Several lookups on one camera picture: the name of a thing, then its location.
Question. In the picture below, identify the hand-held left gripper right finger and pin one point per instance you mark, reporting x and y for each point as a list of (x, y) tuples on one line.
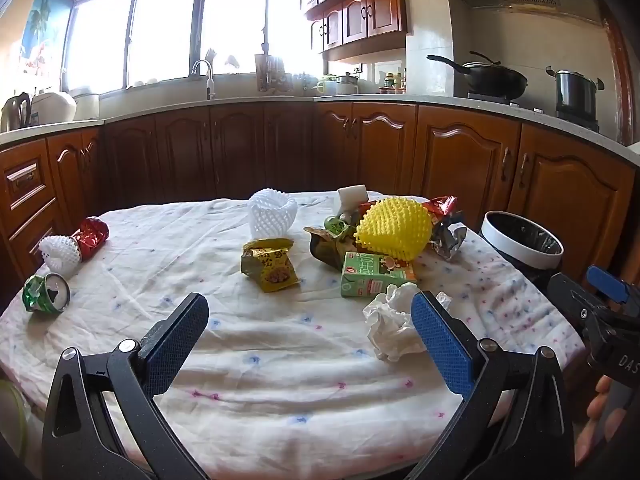
[(442, 345)]

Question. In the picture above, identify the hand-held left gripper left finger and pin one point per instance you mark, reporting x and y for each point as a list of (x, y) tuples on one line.
[(175, 342)]

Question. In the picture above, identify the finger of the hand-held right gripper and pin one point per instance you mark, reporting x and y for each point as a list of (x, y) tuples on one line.
[(570, 297), (606, 282)]

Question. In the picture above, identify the white rimmed trash bin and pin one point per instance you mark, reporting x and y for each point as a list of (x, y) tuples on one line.
[(520, 256)]

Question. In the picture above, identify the red silver snack bag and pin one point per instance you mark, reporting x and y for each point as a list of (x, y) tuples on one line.
[(447, 232)]

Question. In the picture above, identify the green spout pouch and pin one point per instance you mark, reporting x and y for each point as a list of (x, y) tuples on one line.
[(327, 250)]

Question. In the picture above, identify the white red milk carton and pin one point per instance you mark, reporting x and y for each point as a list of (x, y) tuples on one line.
[(352, 196)]

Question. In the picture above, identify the person's right hand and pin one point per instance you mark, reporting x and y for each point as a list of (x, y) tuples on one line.
[(597, 402)]

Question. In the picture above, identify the crumpled white tissue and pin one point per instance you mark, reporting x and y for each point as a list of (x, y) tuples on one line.
[(390, 322)]

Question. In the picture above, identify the green drink carton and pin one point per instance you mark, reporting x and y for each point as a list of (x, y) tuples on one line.
[(372, 275)]

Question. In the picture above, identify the white dotted tablecloth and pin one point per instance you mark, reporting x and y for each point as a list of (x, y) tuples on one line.
[(280, 360)]

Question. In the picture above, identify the yellow green snack packet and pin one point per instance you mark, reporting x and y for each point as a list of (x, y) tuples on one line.
[(272, 267)]

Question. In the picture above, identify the yellow foam fruit net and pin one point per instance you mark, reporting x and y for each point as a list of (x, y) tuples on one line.
[(395, 227)]

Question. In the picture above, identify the red snack wrapper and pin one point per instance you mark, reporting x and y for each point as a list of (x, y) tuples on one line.
[(91, 235)]

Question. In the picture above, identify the crushed green can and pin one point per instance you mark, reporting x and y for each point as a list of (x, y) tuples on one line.
[(45, 294)]

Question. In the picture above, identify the white foam fruit net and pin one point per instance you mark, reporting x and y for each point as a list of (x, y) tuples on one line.
[(59, 255), (270, 212)]

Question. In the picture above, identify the gas stove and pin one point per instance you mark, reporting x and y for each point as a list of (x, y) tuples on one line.
[(537, 107)]

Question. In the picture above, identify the steel stock pot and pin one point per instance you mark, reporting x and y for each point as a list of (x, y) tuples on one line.
[(575, 92)]

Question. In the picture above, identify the wooden base cabinets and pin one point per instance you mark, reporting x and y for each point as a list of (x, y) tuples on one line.
[(300, 150)]

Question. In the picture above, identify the black wok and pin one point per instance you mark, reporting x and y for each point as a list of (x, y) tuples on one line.
[(492, 80)]

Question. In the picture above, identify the grey kitchen countertop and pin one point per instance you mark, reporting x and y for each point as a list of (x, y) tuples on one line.
[(400, 101)]

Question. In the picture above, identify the white kitchen appliance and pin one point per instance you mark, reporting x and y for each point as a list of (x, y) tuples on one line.
[(86, 105)]

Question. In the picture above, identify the white rice cooker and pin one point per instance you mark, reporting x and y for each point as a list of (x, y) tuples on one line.
[(52, 107)]

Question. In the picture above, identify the row of spice bottles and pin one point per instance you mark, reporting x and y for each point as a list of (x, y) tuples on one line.
[(392, 84)]

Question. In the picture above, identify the chrome kitchen faucet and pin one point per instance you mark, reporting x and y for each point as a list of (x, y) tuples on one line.
[(207, 77)]

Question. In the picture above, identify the white lidded pot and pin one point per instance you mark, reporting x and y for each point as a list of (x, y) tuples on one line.
[(347, 84)]

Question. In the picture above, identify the steel electric kettle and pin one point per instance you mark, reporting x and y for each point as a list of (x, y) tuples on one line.
[(14, 112)]

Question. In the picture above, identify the kitchen window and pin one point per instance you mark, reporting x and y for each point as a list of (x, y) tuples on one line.
[(165, 30)]

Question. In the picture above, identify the wooden door frame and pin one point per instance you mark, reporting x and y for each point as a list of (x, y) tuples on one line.
[(620, 70)]

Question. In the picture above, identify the wooden wall cabinets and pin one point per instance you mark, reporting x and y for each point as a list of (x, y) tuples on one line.
[(360, 15)]

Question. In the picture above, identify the wall poster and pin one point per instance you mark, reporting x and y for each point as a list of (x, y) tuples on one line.
[(42, 25)]

